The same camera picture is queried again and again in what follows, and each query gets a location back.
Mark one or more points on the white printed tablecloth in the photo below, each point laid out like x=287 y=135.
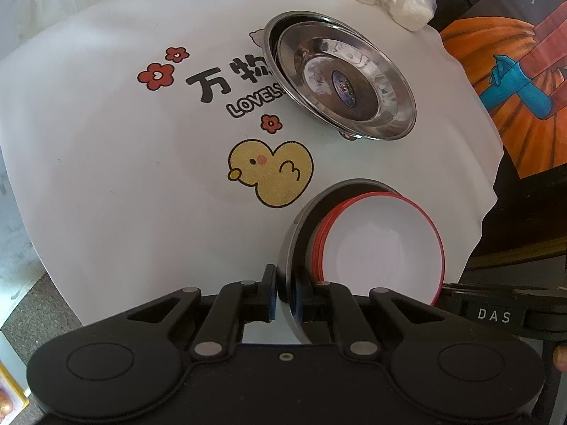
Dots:
x=133 y=164

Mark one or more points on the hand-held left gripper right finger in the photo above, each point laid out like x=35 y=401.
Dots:
x=297 y=303

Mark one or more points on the steel bowl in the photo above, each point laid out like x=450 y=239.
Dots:
x=293 y=248

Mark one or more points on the person's right hand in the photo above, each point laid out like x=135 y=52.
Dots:
x=561 y=358

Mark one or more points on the orange pumpkin painting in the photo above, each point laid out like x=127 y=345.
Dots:
x=522 y=97

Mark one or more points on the plain steel plate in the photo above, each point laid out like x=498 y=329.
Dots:
x=269 y=48

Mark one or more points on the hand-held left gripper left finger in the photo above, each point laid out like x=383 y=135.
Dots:
x=270 y=294

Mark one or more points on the steel plate with sticker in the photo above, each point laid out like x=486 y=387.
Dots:
x=336 y=75

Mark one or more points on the yellow box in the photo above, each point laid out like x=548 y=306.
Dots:
x=9 y=385

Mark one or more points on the white red-rimmed dish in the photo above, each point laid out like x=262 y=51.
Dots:
x=381 y=248
x=320 y=234

